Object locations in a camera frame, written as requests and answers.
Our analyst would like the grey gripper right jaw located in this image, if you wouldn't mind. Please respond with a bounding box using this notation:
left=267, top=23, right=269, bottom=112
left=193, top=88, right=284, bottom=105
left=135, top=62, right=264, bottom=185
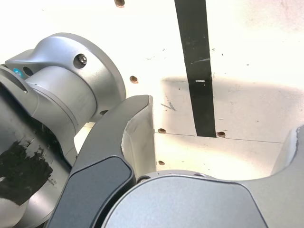
left=101, top=124, right=304, bottom=228

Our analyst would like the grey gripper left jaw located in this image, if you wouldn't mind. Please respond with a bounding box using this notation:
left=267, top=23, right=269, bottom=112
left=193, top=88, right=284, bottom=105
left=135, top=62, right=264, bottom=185
left=47, top=94, right=157, bottom=228

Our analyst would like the black tape strip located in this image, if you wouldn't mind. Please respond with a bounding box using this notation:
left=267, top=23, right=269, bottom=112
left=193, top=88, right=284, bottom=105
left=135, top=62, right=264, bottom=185
left=174, top=0, right=217, bottom=138

